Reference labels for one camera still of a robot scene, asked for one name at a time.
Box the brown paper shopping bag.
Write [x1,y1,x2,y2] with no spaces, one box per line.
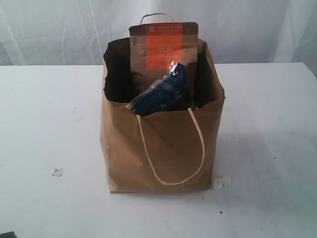
[100,12,225,194]

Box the dark noodle packet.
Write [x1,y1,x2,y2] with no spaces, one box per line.
[127,61,194,117]

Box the brown pouch orange label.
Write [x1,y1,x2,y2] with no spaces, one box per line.
[129,22,199,95]

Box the small clear plastic scrap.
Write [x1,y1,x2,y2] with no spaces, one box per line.
[52,168,63,177]

